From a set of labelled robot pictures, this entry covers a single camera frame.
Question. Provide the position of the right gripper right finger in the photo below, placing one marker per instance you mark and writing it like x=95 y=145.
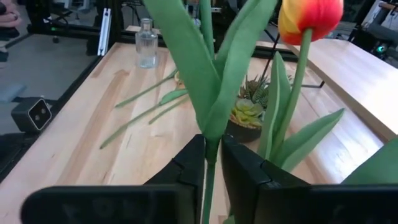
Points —
x=280 y=205

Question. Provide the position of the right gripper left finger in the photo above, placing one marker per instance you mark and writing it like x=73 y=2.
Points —
x=140 y=205

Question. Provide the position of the ribbed clear glass vase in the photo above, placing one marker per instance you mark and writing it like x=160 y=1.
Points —
x=146 y=46

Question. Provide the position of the yellow orange artificial tulip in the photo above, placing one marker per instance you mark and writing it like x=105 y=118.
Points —
x=311 y=18

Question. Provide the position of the potted succulent plant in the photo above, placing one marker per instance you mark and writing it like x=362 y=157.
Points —
x=247 y=113

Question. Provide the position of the silver aluminium bar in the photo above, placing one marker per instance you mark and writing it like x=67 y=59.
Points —
x=105 y=31

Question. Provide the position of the computer case with blue light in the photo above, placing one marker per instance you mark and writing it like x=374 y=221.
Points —
x=381 y=48

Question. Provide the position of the person's hand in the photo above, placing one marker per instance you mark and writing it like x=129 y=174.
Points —
x=9 y=18

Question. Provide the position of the black table-level camera box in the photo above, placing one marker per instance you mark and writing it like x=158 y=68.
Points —
x=38 y=113

